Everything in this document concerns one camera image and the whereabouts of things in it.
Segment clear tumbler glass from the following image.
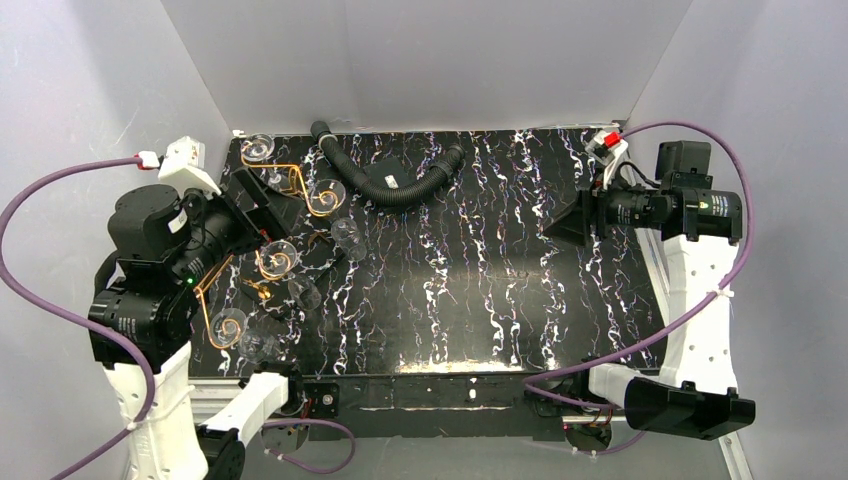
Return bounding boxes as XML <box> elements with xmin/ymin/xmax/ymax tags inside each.
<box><xmin>307</xmin><ymin>179</ymin><xmax>367</xmax><ymax>262</ymax></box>

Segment tall clear flute front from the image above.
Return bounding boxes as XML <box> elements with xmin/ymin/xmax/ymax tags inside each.
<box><xmin>287</xmin><ymin>273</ymin><xmax>322</xmax><ymax>311</ymax></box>

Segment tall clear flute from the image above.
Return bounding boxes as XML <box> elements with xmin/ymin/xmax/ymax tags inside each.
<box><xmin>240</xmin><ymin>133</ymin><xmax>291</xmax><ymax>192</ymax></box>
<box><xmin>287</xmin><ymin>273</ymin><xmax>322</xmax><ymax>311</ymax></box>

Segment clear stemmed wine glass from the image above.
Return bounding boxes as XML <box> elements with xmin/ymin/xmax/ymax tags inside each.
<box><xmin>207</xmin><ymin>308</ymin><xmax>282</xmax><ymax>364</ymax></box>

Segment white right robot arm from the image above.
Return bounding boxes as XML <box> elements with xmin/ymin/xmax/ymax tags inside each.
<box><xmin>547</xmin><ymin>186</ymin><xmax>756</xmax><ymax>440</ymax></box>

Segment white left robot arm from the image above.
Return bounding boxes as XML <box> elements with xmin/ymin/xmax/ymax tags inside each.
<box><xmin>88</xmin><ymin>167</ymin><xmax>292</xmax><ymax>479</ymax></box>

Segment black marble rack base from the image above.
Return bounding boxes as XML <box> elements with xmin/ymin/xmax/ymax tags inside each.
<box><xmin>237</xmin><ymin>207</ymin><xmax>346</xmax><ymax>319</ymax></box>

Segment black box with label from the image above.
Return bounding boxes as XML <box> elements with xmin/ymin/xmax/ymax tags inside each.
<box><xmin>363</xmin><ymin>157</ymin><xmax>412</xmax><ymax>200</ymax></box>

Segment gold wire glass rack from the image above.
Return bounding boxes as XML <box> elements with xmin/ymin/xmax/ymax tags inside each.
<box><xmin>194</xmin><ymin>134</ymin><xmax>346</xmax><ymax>350</ymax></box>

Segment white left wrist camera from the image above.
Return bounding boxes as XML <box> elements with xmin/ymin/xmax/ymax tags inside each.
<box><xmin>136</xmin><ymin>136</ymin><xmax>221</xmax><ymax>198</ymax></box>

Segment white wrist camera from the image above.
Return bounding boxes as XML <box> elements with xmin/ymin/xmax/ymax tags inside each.
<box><xmin>136</xmin><ymin>136</ymin><xmax>221</xmax><ymax>198</ymax></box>
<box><xmin>585</xmin><ymin>130</ymin><xmax>629</xmax><ymax>190</ymax></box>

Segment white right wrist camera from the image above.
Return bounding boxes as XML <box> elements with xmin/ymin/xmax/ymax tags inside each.
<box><xmin>585</xmin><ymin>130</ymin><xmax>629</xmax><ymax>190</ymax></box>

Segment black corrugated hose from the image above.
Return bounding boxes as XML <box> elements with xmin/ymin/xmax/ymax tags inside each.
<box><xmin>309</xmin><ymin>120</ymin><xmax>468</xmax><ymax>208</ymax></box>

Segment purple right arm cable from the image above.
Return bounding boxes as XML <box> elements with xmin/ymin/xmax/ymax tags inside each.
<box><xmin>523</xmin><ymin>121</ymin><xmax>757</xmax><ymax>457</ymax></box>

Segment black front mounting rail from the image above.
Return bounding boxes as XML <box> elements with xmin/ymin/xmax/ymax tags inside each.
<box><xmin>296</xmin><ymin>373</ymin><xmax>592</xmax><ymax>441</ymax></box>

